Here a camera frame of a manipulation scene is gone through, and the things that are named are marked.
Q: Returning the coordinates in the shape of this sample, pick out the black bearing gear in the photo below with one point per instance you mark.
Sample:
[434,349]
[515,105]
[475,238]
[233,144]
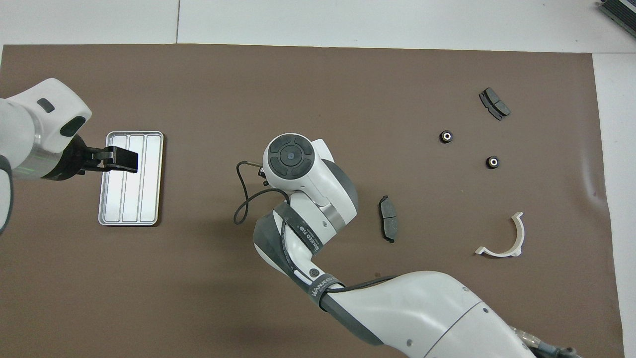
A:
[492,161]
[446,136]

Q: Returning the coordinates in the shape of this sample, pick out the dark ribbed metal block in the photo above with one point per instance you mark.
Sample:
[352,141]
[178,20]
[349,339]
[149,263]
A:
[621,11]

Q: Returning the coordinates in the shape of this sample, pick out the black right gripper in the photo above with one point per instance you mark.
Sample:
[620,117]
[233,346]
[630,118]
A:
[261,172]

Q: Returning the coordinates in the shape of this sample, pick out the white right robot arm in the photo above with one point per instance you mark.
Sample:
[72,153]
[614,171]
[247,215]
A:
[422,308]

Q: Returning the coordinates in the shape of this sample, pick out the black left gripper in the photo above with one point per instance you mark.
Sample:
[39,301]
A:
[74,161]

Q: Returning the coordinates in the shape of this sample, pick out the short grey brake pad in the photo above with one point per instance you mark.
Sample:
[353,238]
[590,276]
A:
[494,103]

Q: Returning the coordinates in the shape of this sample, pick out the silver metal tray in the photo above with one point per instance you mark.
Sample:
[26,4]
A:
[144,199]

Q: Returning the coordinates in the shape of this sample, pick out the white curved plastic clip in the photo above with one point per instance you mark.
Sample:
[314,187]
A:
[502,254]

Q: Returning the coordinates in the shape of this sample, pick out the brown table mat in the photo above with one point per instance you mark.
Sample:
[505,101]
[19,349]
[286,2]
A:
[298,89]

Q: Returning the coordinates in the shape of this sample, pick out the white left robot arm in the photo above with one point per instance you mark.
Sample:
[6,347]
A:
[30,129]

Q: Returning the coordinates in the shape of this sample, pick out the long grey brake pad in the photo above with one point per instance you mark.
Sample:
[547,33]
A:
[388,219]

